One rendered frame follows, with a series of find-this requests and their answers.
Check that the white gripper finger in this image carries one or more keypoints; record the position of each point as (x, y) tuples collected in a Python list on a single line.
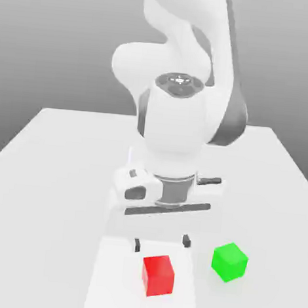
[(137, 245), (186, 241)]

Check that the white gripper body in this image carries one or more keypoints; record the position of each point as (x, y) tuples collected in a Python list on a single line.
[(164, 219)]

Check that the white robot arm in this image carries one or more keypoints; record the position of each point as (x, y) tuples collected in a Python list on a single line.
[(175, 124)]

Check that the small red cube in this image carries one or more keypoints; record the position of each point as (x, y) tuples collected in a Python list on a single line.
[(158, 275)]

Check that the small green cube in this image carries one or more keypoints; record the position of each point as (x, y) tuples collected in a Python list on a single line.
[(229, 262)]

